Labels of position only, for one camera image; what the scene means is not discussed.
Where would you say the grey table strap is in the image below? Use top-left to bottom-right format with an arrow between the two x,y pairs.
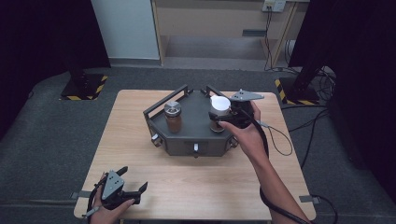
299,194 -> 320,205
70,191 -> 93,201

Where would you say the black stand with striped base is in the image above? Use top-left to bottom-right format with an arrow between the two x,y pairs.
274,54 -> 326,106
59,46 -> 109,102

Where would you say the dark grey metal rack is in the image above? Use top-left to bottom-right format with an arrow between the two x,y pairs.
142,83 -> 241,159

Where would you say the person's left hand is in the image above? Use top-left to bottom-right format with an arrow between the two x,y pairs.
89,174 -> 136,224

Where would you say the white panel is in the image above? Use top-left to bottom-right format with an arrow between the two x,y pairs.
91,0 -> 161,61

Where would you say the black socket cable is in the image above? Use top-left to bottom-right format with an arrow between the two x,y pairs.
263,10 -> 276,72

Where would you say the white wall socket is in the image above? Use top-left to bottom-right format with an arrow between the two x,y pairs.
262,0 -> 287,14

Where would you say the thin black cable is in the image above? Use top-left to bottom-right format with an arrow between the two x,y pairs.
257,120 -> 294,157

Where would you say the wooden desk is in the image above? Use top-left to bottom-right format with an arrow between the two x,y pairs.
150,0 -> 310,72

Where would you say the black curtain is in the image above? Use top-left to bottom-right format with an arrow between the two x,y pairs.
289,0 -> 396,195
0,0 -> 112,138

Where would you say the silver-lidded glass spice jar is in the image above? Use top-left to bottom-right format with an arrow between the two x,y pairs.
163,100 -> 183,134

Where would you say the white-capped glass spice jar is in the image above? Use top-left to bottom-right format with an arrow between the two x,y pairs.
209,95 -> 233,133

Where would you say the black floor cable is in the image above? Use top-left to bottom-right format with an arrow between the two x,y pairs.
281,104 -> 332,171

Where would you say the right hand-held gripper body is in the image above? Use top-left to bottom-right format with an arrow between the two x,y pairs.
229,90 -> 265,129

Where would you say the black cable with grey plug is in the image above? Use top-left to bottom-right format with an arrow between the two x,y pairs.
82,177 -> 108,224

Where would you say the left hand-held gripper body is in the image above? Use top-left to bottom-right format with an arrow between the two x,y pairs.
99,170 -> 141,210

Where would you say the person's right hand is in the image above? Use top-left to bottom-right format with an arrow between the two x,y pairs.
218,102 -> 270,163

